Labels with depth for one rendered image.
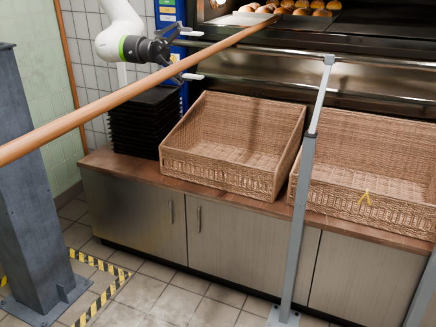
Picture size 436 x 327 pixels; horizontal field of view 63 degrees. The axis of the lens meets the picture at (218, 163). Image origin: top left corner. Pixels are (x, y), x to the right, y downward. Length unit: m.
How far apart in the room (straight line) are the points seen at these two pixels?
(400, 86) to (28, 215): 1.65
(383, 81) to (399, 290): 0.87
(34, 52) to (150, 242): 1.24
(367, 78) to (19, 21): 1.77
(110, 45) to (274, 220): 0.90
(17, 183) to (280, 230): 1.05
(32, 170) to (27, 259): 0.39
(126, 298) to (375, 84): 1.54
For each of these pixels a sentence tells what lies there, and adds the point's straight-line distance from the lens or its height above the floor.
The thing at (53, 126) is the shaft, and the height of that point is 1.19.
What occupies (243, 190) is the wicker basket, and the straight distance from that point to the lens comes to 1.53.
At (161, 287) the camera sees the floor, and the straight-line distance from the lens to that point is 1.95.
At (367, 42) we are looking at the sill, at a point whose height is 1.16.
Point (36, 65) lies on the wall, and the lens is 2.33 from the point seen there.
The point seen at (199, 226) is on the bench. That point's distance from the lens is 1.66.
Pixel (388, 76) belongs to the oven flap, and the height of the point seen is 1.02.
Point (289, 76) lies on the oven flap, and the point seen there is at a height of 0.98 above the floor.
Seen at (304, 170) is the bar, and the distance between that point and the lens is 1.28.
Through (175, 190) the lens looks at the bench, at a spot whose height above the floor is 0.56.
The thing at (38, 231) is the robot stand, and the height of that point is 0.45.
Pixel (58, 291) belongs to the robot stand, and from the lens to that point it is 1.97.
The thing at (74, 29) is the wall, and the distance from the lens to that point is 2.39.
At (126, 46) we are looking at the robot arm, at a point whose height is 1.21.
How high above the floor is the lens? 1.45
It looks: 29 degrees down
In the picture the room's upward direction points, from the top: straight up
